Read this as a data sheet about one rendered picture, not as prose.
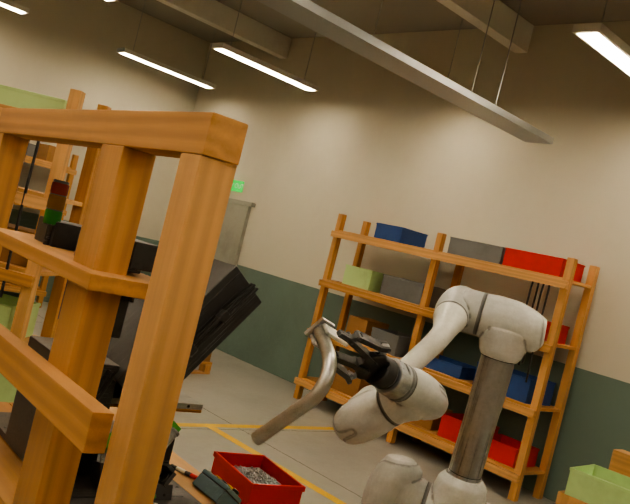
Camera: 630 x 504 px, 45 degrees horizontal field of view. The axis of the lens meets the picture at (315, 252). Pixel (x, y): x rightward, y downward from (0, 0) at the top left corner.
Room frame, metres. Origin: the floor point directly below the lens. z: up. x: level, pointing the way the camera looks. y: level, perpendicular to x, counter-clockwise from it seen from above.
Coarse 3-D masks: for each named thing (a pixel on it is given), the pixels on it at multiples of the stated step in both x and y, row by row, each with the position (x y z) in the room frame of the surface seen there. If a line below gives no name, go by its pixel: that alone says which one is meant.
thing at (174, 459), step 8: (112, 408) 3.09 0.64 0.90; (176, 456) 2.68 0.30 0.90; (176, 464) 2.60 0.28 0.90; (184, 464) 2.62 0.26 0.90; (176, 472) 2.51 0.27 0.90; (192, 472) 2.55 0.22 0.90; (176, 480) 2.44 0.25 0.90; (184, 480) 2.46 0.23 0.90; (192, 480) 2.48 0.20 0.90; (184, 488) 2.39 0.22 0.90; (192, 488) 2.40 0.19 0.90; (200, 496) 2.35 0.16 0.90
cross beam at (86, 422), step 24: (0, 336) 2.14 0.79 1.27; (0, 360) 2.10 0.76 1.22; (24, 360) 1.96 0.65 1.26; (24, 384) 1.93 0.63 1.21; (48, 384) 1.81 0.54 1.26; (72, 384) 1.79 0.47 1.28; (48, 408) 1.79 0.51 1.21; (72, 408) 1.69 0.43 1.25; (96, 408) 1.64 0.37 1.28; (72, 432) 1.66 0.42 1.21; (96, 432) 1.62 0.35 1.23
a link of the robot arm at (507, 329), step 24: (504, 312) 2.23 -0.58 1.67; (528, 312) 2.23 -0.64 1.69; (480, 336) 2.28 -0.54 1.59; (504, 336) 2.22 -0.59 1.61; (528, 336) 2.21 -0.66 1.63; (480, 360) 2.29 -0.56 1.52; (504, 360) 2.24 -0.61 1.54; (480, 384) 2.27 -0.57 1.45; (504, 384) 2.26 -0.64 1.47; (480, 408) 2.26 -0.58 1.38; (480, 432) 2.26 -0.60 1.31; (456, 456) 2.29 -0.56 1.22; (480, 456) 2.27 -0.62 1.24; (456, 480) 2.27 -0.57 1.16; (480, 480) 2.31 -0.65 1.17
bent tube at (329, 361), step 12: (324, 336) 1.60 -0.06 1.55; (324, 348) 1.57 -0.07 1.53; (324, 360) 1.56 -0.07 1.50; (336, 360) 1.56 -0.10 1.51; (324, 372) 1.54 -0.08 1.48; (324, 384) 1.53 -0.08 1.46; (312, 396) 1.53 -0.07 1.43; (324, 396) 1.54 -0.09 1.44; (288, 408) 1.56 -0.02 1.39; (300, 408) 1.54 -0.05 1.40; (312, 408) 1.55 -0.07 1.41; (276, 420) 1.57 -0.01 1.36; (288, 420) 1.56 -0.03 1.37; (264, 432) 1.58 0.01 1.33; (276, 432) 1.58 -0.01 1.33
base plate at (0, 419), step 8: (0, 416) 2.64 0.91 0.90; (8, 416) 2.66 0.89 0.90; (0, 424) 2.55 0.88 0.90; (0, 432) 2.51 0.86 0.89; (80, 480) 2.24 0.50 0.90; (88, 480) 2.25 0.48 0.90; (80, 488) 2.18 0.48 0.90; (88, 488) 2.19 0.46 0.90; (176, 488) 2.37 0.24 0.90; (72, 496) 2.10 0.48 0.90; (80, 496) 2.12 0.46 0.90; (88, 496) 2.13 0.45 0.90; (176, 496) 2.30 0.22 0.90; (184, 496) 2.32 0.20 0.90; (192, 496) 2.33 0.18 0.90
